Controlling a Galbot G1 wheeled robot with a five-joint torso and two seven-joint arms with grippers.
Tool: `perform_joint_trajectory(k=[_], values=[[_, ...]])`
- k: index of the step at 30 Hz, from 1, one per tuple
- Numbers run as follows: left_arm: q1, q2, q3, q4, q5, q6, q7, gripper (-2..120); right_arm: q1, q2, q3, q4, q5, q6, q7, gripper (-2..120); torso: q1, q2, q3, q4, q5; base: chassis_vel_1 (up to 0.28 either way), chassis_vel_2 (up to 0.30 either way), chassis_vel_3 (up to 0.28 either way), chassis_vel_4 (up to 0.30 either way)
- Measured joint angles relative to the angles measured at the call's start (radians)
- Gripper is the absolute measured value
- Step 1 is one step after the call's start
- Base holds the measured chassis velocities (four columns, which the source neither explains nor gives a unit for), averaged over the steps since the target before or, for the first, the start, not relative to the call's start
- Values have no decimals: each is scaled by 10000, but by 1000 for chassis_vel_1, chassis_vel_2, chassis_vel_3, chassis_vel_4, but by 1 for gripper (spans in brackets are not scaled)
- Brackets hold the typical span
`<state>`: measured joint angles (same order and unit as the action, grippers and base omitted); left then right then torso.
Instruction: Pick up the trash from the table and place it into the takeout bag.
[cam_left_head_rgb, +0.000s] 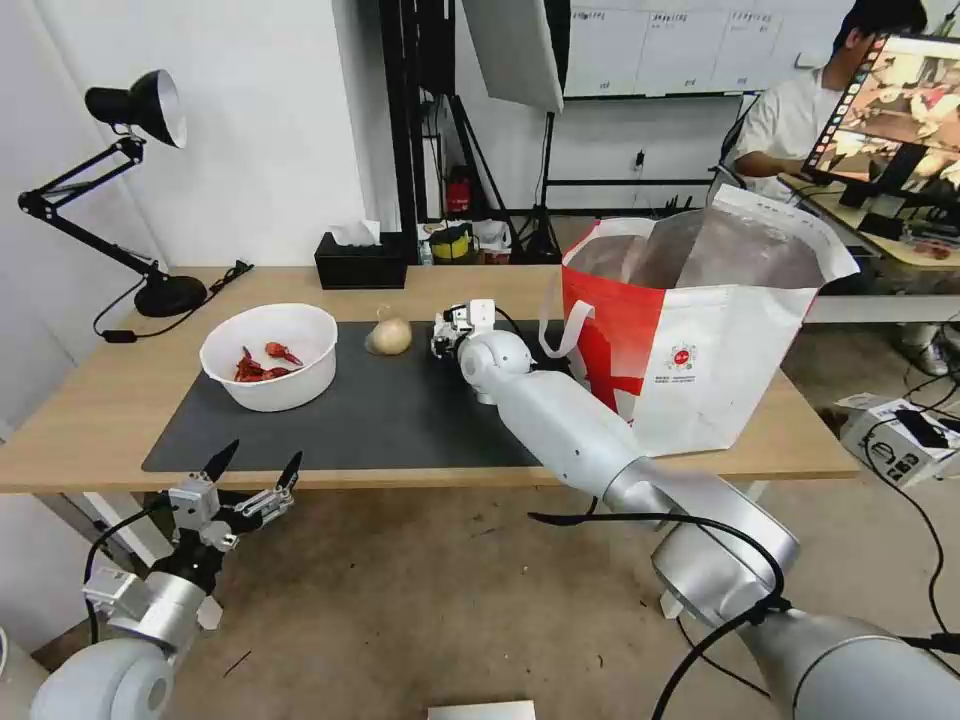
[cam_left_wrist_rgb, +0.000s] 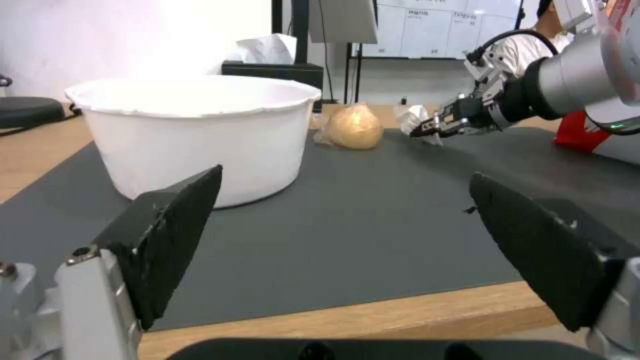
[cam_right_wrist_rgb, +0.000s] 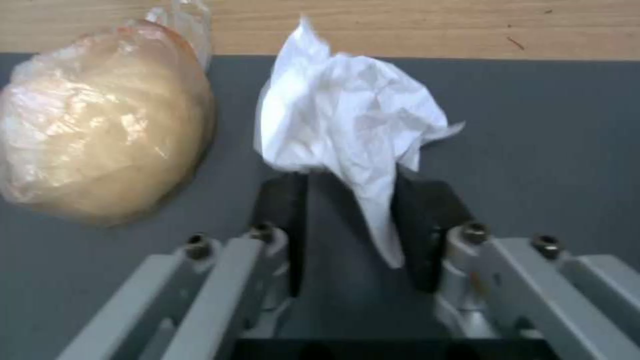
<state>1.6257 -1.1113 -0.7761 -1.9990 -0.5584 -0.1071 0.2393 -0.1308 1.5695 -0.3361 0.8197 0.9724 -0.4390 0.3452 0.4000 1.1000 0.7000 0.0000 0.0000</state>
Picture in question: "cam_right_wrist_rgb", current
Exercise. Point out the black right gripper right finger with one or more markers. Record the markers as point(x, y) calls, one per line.
point(525, 292)

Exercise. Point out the dark grey table mat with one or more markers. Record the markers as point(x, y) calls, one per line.
point(525, 131)

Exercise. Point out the bun in clear plastic bag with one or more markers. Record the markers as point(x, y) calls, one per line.
point(100, 127)

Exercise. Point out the white tissue paper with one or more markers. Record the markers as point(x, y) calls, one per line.
point(350, 123)

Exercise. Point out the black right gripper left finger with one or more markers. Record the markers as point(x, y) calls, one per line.
point(200, 292)

